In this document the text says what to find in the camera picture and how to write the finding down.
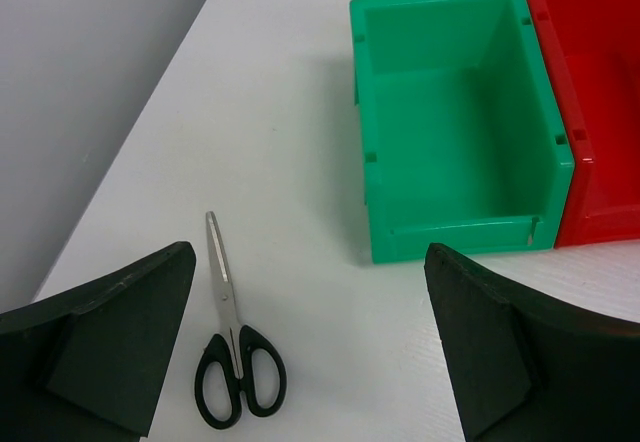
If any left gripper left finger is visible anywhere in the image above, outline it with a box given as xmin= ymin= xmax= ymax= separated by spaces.
xmin=1 ymin=241 xmax=196 ymax=441

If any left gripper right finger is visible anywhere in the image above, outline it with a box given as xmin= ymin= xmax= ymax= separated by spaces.
xmin=424 ymin=243 xmax=639 ymax=441

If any green plastic bin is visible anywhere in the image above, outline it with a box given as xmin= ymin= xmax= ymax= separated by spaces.
xmin=349 ymin=0 xmax=574 ymax=264

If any red plastic bin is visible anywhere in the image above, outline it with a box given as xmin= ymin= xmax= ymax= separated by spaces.
xmin=527 ymin=0 xmax=639 ymax=247

